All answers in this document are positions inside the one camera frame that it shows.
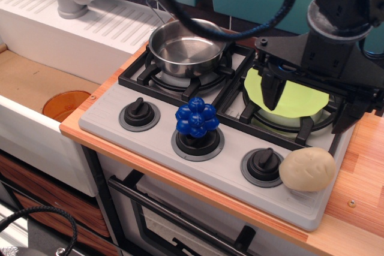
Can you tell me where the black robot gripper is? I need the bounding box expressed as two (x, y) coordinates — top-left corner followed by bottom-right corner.
(255, 31), (383, 134)

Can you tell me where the beige toy potato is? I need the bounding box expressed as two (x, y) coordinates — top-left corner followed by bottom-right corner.
(279, 147), (336, 192)

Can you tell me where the blue toy blueberry cluster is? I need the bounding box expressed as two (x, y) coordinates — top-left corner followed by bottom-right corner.
(175, 97), (220, 138)

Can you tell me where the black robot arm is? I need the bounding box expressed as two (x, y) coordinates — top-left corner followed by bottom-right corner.
(255, 0), (383, 134)

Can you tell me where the light green plastic plate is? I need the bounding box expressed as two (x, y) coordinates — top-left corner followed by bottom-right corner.
(244, 68), (329, 118)

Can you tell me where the black right stove knob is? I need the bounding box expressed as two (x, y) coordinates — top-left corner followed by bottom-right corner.
(241, 147), (283, 188)

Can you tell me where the black stove knob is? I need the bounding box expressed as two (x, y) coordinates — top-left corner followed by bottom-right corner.
(118, 97), (161, 132)
(241, 147), (283, 188)
(171, 128), (225, 162)

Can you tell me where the grey toy stove top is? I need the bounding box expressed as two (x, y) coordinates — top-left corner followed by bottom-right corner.
(78, 38), (355, 232)

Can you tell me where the black middle stove knob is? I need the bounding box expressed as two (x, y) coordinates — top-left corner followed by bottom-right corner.
(171, 128), (225, 162)

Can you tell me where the stainless steel pot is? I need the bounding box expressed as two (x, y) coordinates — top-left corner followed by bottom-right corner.
(146, 0), (226, 79)

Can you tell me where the black left stove knob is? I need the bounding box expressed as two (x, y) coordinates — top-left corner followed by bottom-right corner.
(118, 97), (161, 132)

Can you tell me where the black right burner grate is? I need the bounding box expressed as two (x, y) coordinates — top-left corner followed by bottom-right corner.
(217, 59), (353, 155)

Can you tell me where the black burner grate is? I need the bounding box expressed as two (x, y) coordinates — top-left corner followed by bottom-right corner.
(217, 59), (353, 155)
(118, 43), (256, 116)

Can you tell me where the black left burner grate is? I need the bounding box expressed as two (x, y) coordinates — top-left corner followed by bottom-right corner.
(118, 43), (256, 116)

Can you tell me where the white oven door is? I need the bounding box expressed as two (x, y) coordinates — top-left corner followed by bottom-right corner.
(97, 153), (331, 256)

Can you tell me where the orange translucent plastic bowl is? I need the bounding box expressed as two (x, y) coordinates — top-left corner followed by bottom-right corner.
(42, 90), (91, 122)

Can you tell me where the white toy sink unit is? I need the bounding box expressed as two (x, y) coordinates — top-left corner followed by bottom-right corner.
(1, 0), (168, 197)

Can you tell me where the black braided cable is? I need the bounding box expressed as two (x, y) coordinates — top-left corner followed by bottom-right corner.
(141, 0), (301, 43)

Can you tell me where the black oven door handle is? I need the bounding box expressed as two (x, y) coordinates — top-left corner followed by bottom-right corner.
(107, 170), (256, 255)

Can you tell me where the black cable lower left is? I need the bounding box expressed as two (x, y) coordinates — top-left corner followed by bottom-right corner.
(0, 205), (79, 256)

